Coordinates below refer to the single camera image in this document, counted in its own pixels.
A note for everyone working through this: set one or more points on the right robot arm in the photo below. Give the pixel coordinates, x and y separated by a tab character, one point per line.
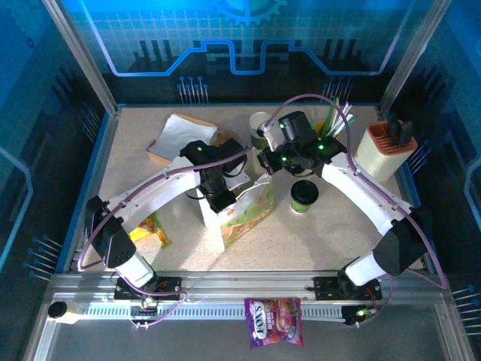
360	195

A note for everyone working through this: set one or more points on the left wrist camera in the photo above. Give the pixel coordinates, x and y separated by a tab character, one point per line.
240	180

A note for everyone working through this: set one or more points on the beige cutlery holder orange top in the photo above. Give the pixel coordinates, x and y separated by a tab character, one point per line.
376	165

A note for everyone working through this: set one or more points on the purple candy bag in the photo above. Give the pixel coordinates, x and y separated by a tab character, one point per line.
272	323

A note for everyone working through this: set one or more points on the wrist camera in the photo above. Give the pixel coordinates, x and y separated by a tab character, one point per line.
271	137
240	180

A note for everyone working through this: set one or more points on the black plastic cup lid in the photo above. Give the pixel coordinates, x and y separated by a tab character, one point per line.
304	192

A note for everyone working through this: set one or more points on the brown kraft paper sheet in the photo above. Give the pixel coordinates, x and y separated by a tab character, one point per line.
159	158

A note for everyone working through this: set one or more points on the green and white wrapped straw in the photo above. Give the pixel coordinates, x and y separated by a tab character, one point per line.
347	124

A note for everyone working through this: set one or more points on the brown pulp cup carrier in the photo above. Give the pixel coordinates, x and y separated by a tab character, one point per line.
221	136

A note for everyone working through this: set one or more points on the yellow green snack packet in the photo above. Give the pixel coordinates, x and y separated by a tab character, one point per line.
161	235

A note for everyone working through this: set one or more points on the white bottle with black cap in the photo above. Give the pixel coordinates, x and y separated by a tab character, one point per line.
57	309

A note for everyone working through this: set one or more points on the aluminium frame post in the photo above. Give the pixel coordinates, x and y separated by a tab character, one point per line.
412	56
83	56

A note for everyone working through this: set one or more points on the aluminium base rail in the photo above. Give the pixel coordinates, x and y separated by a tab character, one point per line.
244	282

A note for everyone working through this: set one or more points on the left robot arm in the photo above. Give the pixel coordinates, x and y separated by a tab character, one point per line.
161	188

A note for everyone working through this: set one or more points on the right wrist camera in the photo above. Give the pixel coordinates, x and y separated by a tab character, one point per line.
271	137

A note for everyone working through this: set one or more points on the floral print paper bag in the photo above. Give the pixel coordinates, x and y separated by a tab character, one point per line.
248	222

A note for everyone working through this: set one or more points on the LED controller module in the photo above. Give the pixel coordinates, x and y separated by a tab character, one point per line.
147	302
353	316

